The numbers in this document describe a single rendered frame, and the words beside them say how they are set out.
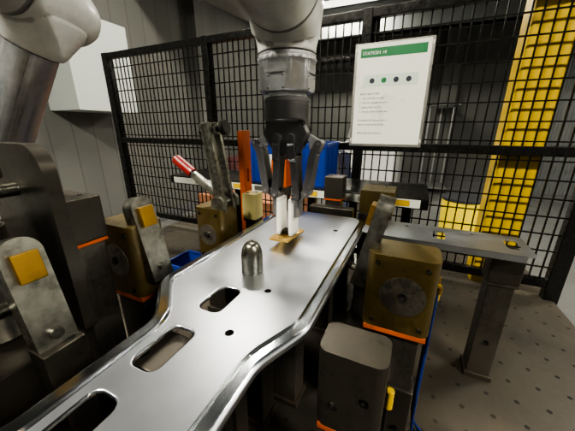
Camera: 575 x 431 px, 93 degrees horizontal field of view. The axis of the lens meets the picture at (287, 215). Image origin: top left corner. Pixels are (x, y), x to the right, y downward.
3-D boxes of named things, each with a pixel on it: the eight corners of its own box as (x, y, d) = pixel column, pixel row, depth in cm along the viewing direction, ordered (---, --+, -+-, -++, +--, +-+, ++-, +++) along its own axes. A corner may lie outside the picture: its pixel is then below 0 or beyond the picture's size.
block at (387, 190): (378, 320, 75) (394, 192, 63) (350, 312, 78) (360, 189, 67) (382, 304, 82) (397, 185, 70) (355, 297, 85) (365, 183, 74)
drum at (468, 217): (467, 246, 288) (478, 194, 271) (477, 262, 255) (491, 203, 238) (429, 241, 299) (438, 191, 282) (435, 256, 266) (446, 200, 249)
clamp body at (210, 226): (231, 355, 64) (219, 210, 53) (198, 342, 68) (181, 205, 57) (246, 336, 69) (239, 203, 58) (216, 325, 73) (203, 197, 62)
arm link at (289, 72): (303, 45, 36) (303, 93, 38) (323, 60, 44) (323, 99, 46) (246, 53, 40) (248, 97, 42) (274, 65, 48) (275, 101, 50)
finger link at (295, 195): (293, 133, 47) (301, 132, 47) (299, 197, 50) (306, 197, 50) (284, 134, 44) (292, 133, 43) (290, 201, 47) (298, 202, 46)
